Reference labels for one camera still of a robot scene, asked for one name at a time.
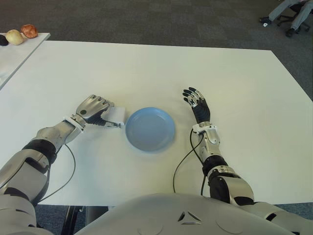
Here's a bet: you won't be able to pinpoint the seated person grey trousers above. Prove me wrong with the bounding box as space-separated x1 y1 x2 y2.
259 0 313 38

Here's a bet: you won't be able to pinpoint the blue round plate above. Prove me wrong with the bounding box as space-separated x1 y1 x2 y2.
125 106 177 153

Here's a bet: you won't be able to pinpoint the white side table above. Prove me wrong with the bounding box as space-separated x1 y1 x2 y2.
0 32 51 90

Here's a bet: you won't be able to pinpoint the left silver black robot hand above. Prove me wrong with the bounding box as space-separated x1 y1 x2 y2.
74 94 122 128

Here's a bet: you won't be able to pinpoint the reddish brown bread roll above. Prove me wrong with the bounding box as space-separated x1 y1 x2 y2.
20 23 39 39

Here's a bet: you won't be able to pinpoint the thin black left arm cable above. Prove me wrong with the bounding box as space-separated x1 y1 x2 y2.
39 143 77 205

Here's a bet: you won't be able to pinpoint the grey robot torso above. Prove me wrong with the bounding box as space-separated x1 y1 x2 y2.
78 193 298 235

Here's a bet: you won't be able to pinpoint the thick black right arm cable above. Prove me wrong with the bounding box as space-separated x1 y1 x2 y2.
200 175 208 197

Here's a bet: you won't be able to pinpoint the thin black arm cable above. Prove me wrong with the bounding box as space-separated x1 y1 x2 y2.
172 128 203 195
39 143 77 205

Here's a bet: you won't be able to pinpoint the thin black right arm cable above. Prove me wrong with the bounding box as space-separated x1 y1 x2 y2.
172 128 203 195

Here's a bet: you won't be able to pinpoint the black office chair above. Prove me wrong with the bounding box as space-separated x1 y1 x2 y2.
276 0 310 32

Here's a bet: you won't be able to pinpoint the white charger block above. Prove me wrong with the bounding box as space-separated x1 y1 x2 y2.
105 105 127 127

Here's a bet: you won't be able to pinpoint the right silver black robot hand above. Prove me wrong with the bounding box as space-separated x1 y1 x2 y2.
182 86 212 124

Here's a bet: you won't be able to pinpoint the black table leg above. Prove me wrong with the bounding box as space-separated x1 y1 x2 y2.
62 206 85 235

